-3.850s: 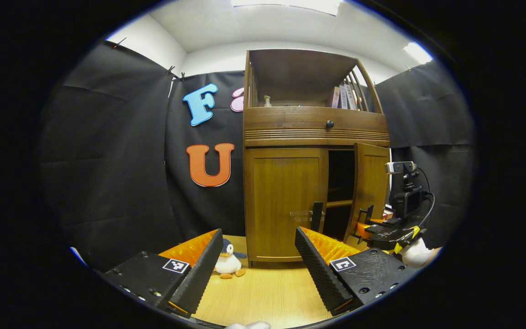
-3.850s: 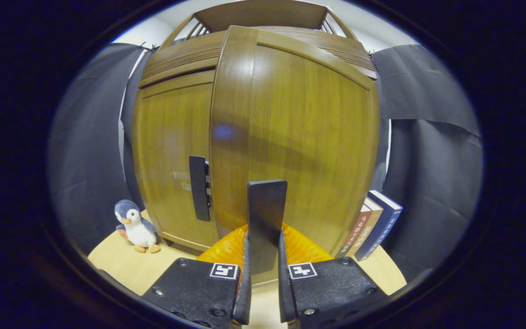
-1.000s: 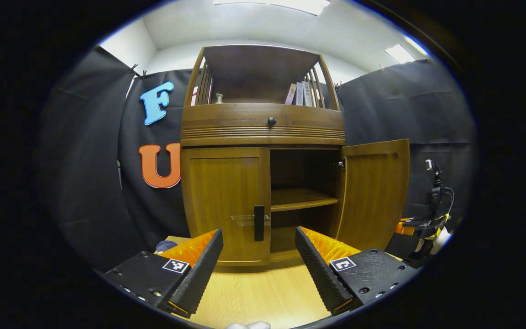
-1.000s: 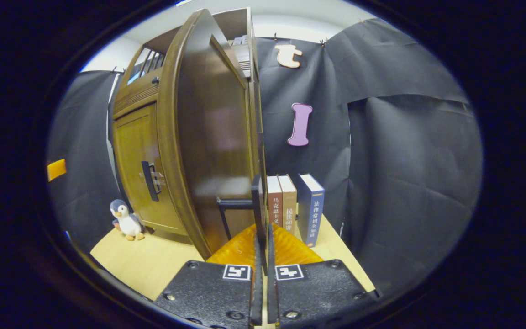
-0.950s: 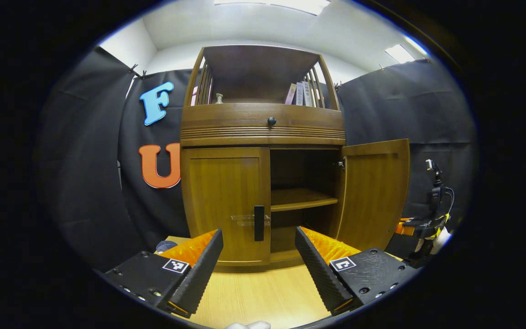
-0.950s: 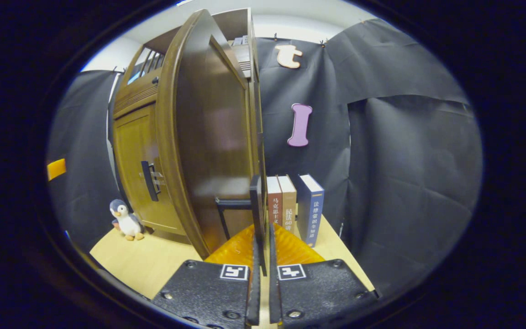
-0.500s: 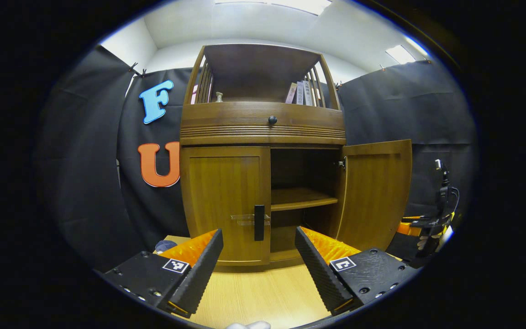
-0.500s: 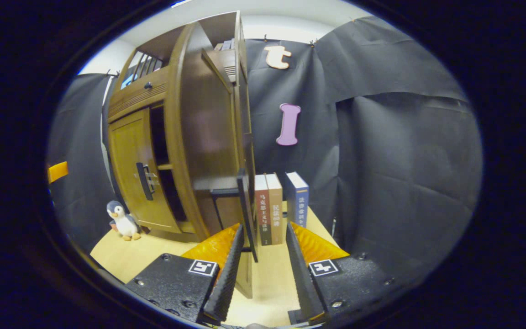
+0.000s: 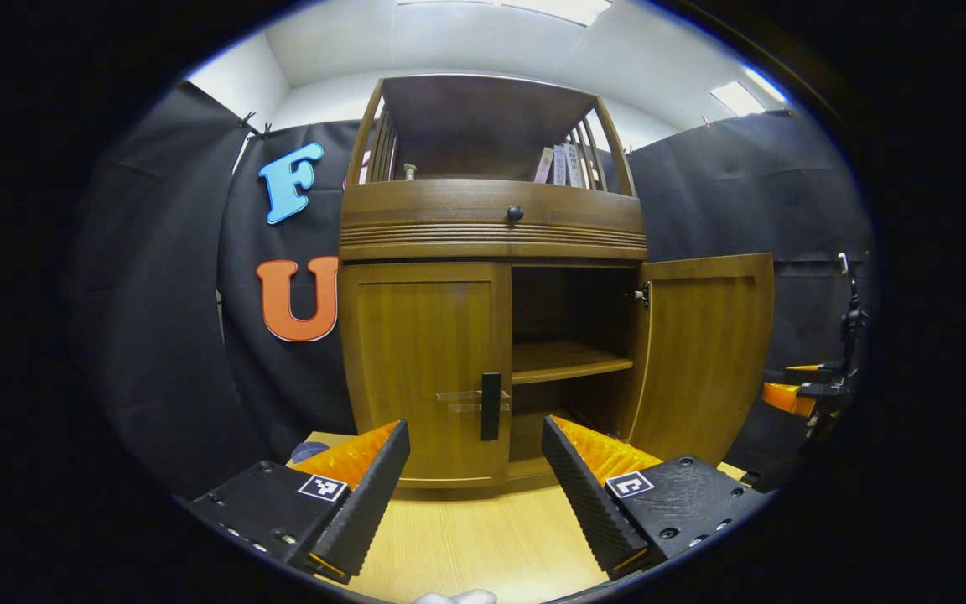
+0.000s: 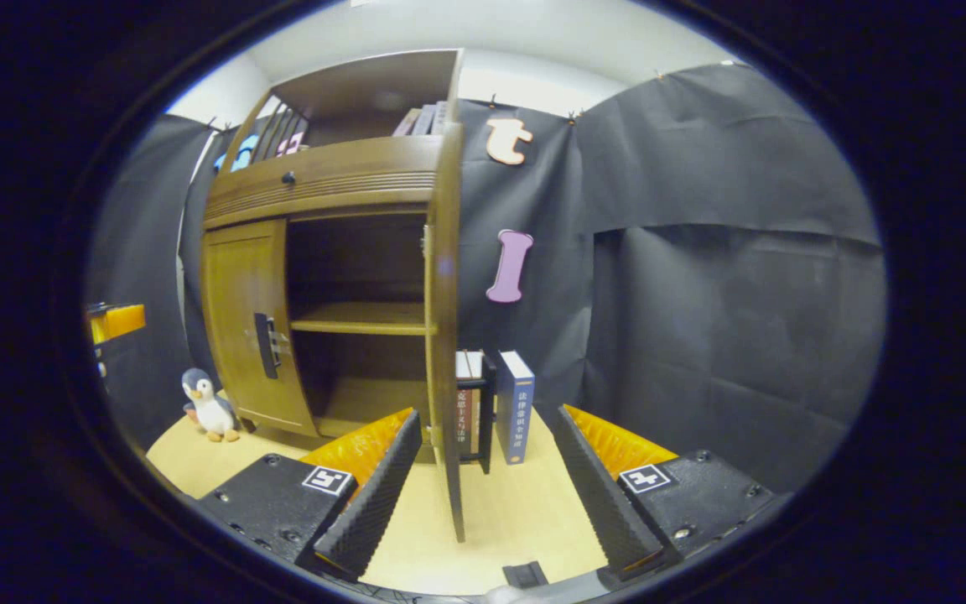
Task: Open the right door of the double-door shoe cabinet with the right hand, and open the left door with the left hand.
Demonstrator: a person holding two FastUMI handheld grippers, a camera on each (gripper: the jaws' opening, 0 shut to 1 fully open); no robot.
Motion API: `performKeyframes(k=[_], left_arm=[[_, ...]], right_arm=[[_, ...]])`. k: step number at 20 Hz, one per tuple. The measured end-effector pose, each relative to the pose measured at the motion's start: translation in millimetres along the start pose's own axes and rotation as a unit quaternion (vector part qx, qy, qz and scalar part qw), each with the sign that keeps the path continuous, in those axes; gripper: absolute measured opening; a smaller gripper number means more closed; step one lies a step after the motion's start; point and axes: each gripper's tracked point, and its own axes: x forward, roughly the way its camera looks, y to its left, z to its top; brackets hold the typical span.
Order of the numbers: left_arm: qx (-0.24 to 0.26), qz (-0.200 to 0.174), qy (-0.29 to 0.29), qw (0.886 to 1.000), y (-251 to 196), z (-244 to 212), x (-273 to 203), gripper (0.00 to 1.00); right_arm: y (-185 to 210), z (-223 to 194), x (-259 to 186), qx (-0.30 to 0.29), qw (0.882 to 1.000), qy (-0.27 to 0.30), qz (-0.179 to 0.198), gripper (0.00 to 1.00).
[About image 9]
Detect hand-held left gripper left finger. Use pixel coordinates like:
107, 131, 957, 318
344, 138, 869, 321
185, 419, 411, 586

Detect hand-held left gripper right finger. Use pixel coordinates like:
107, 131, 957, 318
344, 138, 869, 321
542, 415, 773, 581

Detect wooden shoe cabinet door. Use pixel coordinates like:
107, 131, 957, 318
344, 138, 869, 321
339, 262, 513, 489
617, 253, 776, 468

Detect black door handle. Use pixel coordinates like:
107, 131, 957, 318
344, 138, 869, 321
480, 372, 502, 442

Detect wooden double-door shoe cabinet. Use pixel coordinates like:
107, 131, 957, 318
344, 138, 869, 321
337, 74, 776, 502

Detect wooden inner cabinet shelf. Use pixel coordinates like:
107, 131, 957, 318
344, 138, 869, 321
511, 340, 635, 386

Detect wooden cabinet drawer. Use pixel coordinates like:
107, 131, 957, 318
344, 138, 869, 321
339, 179, 648, 261

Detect ceiling light panel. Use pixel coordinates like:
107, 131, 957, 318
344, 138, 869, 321
709, 67, 790, 117

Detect black backdrop cloth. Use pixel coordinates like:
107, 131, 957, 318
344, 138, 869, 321
64, 80, 878, 504

